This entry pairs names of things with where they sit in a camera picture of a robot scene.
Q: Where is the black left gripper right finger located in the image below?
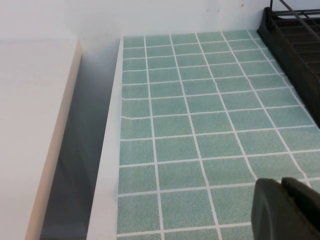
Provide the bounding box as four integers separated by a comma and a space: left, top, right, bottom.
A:
281, 176, 320, 233

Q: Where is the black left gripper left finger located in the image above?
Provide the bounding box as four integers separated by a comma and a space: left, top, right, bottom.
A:
251, 177, 320, 240

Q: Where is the green tiled table cover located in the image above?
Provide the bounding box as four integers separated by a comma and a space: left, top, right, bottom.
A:
116, 29, 320, 240

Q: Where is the white side board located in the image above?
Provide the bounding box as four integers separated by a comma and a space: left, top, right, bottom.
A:
0, 39, 81, 240

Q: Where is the black wire dish rack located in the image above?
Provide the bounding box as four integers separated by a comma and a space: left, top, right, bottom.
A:
269, 0, 320, 36

